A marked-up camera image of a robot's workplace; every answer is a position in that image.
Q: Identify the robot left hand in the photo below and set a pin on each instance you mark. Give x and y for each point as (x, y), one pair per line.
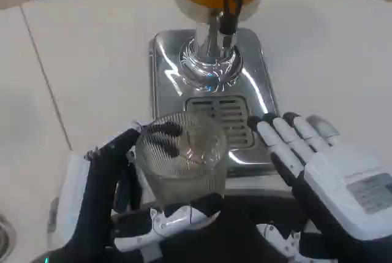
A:
(101, 183)

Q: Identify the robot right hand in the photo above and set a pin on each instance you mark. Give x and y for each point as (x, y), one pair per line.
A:
(333, 183)

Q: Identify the clear ribbed glass cup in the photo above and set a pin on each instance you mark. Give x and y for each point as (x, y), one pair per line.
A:
(190, 168)

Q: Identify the steel drip tray grid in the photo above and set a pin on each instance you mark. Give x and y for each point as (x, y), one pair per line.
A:
(232, 119)

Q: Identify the orange juice drink dispenser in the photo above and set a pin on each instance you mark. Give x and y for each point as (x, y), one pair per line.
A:
(214, 60)

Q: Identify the black dispenser tap lever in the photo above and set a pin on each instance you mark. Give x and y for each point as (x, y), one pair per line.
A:
(231, 8)

